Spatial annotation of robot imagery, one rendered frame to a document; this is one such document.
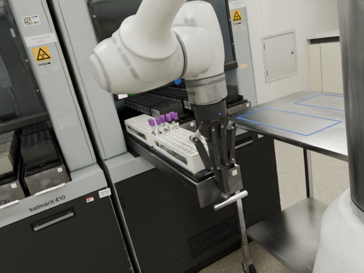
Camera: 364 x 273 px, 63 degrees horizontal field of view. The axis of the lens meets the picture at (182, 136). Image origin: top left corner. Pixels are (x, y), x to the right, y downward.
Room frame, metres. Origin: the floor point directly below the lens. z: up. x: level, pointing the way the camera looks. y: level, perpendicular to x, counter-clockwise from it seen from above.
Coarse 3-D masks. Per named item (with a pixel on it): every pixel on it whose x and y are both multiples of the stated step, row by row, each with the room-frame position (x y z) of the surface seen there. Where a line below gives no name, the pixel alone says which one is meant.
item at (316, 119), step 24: (288, 96) 1.24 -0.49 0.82; (312, 96) 1.16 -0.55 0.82; (336, 96) 1.09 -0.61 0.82; (240, 120) 1.05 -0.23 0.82; (264, 120) 0.99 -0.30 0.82; (288, 120) 0.94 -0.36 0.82; (312, 120) 0.89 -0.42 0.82; (336, 120) 0.84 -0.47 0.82; (312, 144) 0.71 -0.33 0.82; (336, 144) 0.68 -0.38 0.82; (312, 192) 1.28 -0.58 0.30; (240, 216) 1.12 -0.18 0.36; (288, 216) 1.16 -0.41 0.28; (312, 216) 1.12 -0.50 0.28; (240, 240) 1.14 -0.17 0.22; (264, 240) 1.03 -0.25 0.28; (288, 240) 1.00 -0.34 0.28; (312, 240) 0.97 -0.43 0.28; (288, 264) 0.88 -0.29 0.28; (312, 264) 0.86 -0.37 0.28
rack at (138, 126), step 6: (144, 114) 1.28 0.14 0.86; (126, 120) 1.25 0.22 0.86; (132, 120) 1.22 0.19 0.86; (138, 120) 1.20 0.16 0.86; (144, 120) 1.18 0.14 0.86; (126, 126) 1.24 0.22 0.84; (132, 126) 1.14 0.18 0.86; (138, 126) 1.11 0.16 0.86; (144, 126) 1.08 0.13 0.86; (156, 126) 1.05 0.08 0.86; (132, 132) 1.17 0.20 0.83; (138, 132) 1.15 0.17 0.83; (144, 132) 1.01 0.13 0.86; (150, 132) 0.99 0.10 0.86; (144, 138) 1.12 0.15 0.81; (150, 138) 0.99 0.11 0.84; (150, 144) 0.99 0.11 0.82
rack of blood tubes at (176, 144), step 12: (168, 132) 0.94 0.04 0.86; (180, 132) 0.91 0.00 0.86; (192, 132) 0.89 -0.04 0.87; (168, 144) 0.82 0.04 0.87; (180, 144) 0.80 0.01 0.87; (192, 144) 0.79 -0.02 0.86; (204, 144) 0.76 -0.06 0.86; (168, 156) 0.84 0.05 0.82; (180, 156) 0.85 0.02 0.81; (192, 156) 0.70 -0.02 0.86; (192, 168) 0.70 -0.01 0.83; (204, 168) 0.71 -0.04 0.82
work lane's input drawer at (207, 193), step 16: (128, 144) 1.20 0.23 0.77; (144, 144) 1.02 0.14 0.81; (160, 160) 0.86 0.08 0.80; (176, 176) 0.77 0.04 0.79; (192, 176) 0.69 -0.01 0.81; (208, 176) 0.68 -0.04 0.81; (240, 176) 0.71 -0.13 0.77; (192, 192) 0.68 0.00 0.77; (208, 192) 0.67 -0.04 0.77; (240, 192) 0.66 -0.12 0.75
